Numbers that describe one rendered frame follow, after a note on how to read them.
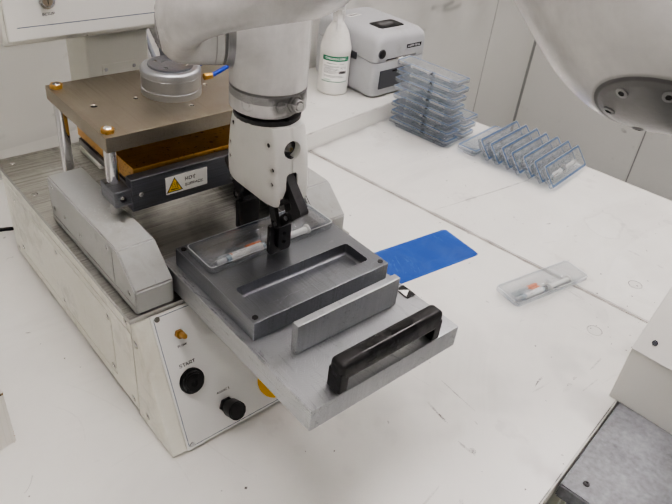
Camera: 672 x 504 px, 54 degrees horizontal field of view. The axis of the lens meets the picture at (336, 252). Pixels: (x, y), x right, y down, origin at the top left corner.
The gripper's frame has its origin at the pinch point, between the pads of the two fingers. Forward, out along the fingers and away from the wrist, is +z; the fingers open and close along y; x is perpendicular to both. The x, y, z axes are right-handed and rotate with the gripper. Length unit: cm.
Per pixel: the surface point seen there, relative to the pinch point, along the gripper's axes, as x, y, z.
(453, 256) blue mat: -49, 4, 27
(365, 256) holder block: -8.5, -9.9, 2.0
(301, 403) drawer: 11.0, -22.2, 4.7
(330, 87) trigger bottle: -71, 68, 20
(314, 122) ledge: -57, 57, 22
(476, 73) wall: -183, 103, 47
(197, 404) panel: 12.0, -3.7, 21.1
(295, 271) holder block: -0.4, -6.4, 3.2
